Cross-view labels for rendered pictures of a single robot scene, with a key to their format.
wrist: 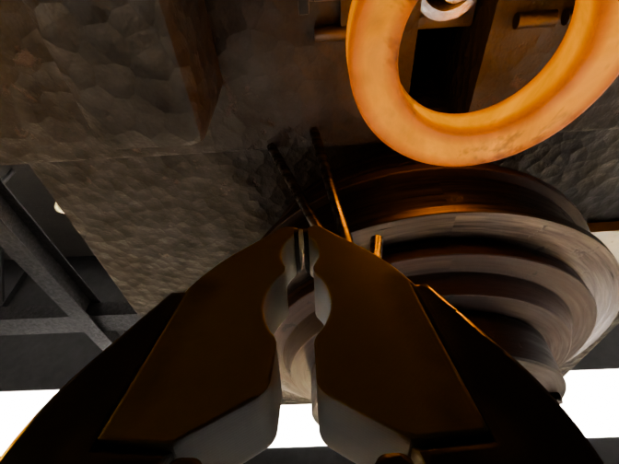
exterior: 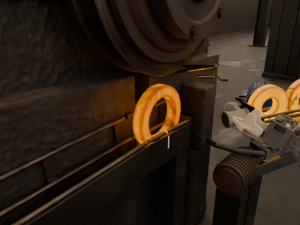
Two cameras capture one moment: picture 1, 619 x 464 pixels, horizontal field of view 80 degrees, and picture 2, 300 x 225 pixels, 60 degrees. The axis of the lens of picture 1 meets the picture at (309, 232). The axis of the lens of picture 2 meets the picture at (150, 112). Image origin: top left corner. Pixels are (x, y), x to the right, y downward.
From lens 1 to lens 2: 0.78 m
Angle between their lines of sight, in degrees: 79
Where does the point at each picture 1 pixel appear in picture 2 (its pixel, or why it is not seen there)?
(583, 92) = (147, 114)
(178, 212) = not seen: hidden behind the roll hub
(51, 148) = (208, 61)
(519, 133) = (154, 100)
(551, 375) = (174, 17)
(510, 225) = (156, 70)
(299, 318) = not seen: hidden behind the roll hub
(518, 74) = (126, 99)
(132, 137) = (213, 90)
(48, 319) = not seen: outside the picture
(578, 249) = (134, 59)
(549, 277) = (148, 49)
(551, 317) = (153, 31)
